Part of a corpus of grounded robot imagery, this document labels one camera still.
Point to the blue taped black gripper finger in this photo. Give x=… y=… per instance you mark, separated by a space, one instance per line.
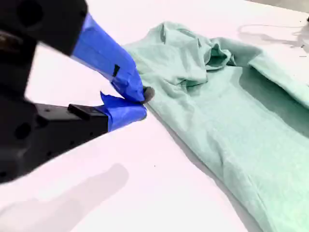
x=101 y=52
x=79 y=123

